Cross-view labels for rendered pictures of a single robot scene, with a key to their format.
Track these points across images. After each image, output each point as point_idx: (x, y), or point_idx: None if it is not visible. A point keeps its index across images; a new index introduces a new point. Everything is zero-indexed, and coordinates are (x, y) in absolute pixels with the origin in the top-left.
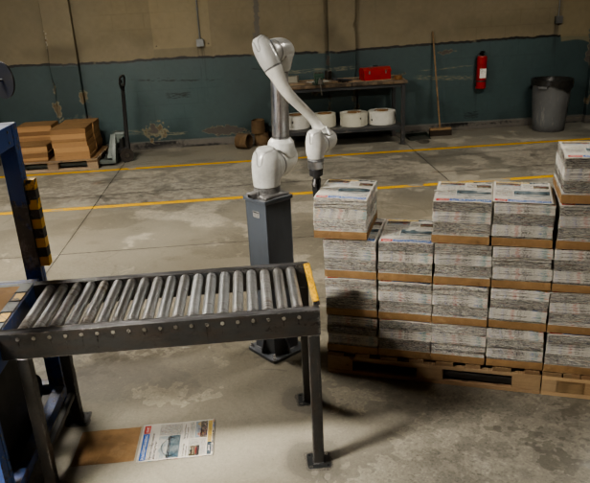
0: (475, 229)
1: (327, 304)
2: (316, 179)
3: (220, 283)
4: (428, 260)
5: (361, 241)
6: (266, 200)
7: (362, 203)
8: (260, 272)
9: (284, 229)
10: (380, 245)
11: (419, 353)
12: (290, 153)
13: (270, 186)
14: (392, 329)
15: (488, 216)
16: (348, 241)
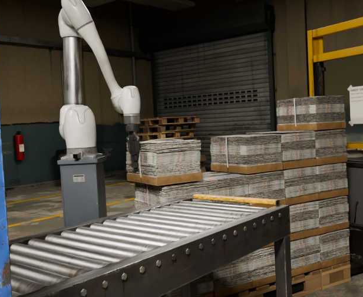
0: (273, 157)
1: None
2: (137, 134)
3: (151, 218)
4: (246, 191)
5: (196, 182)
6: (95, 158)
7: (197, 144)
8: (165, 208)
9: (103, 194)
10: (211, 184)
11: (246, 283)
12: None
13: (93, 144)
14: (223, 267)
15: (280, 145)
16: (185, 184)
